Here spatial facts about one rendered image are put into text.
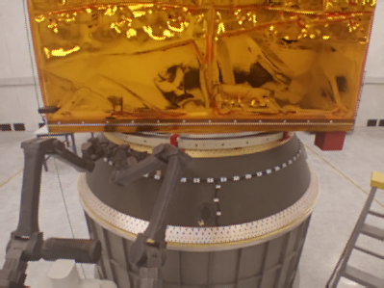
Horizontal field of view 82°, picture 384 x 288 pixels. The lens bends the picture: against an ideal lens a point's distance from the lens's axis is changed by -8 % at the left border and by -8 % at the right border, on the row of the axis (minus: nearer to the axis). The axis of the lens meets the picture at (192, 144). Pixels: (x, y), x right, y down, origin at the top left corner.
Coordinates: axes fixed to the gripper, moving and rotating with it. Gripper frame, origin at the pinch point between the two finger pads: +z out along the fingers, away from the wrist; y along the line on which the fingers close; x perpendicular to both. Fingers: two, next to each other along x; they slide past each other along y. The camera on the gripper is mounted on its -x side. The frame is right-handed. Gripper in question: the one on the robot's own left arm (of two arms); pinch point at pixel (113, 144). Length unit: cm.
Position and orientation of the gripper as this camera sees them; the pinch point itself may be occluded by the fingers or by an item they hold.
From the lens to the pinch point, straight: 152.6
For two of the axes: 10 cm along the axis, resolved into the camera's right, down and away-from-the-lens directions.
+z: 5.3, -4.6, 7.1
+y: -8.4, -1.9, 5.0
